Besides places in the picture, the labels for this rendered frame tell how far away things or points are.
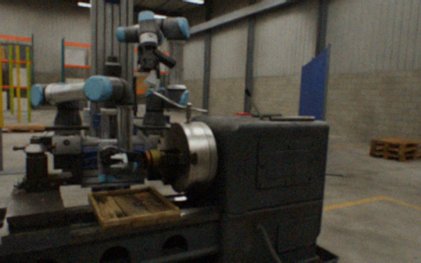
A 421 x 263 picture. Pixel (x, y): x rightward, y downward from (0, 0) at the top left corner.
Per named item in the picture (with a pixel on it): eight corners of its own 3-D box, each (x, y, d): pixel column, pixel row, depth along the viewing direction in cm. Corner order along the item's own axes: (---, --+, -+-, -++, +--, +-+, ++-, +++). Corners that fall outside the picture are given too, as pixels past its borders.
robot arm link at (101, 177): (123, 180, 161) (123, 158, 160) (106, 185, 151) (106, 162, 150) (111, 178, 165) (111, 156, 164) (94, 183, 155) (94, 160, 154)
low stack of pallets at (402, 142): (394, 152, 885) (396, 137, 880) (429, 158, 813) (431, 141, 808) (367, 156, 818) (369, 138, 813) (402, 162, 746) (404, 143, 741)
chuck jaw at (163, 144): (178, 153, 149) (172, 131, 154) (182, 148, 145) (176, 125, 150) (155, 154, 143) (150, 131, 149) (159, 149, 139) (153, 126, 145)
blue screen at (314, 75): (283, 142, 1002) (288, 65, 976) (310, 144, 990) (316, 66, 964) (297, 172, 598) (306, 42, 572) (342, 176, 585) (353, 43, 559)
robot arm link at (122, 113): (123, 78, 170) (124, 170, 175) (107, 77, 161) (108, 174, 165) (140, 78, 165) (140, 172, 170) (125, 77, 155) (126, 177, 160)
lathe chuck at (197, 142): (178, 176, 165) (183, 115, 158) (206, 202, 138) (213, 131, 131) (161, 178, 161) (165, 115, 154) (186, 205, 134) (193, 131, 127)
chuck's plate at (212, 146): (184, 176, 167) (189, 115, 160) (213, 202, 140) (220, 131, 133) (178, 176, 165) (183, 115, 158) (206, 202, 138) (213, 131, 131)
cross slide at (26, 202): (56, 188, 143) (56, 178, 143) (65, 222, 106) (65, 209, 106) (12, 192, 135) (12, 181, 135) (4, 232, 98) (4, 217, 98)
